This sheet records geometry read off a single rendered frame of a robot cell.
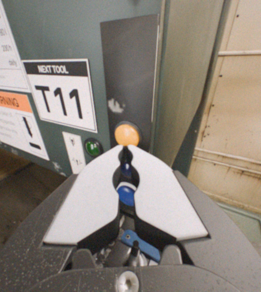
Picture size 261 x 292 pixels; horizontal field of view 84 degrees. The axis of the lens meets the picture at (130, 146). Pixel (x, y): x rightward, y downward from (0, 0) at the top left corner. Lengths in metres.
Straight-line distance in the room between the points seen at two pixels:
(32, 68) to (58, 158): 0.12
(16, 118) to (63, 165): 0.11
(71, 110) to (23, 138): 0.15
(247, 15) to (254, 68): 0.26
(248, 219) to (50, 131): 1.58
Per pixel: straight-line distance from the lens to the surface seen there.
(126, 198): 0.19
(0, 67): 0.27
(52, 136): 0.24
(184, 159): 0.94
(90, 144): 0.17
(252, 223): 1.63
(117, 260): 0.52
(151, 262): 0.52
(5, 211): 1.49
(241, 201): 1.59
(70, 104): 0.18
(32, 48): 0.21
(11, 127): 0.33
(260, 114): 1.22
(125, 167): 0.16
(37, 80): 0.21
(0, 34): 0.25
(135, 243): 0.41
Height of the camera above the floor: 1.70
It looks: 30 degrees down
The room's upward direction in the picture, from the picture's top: straight up
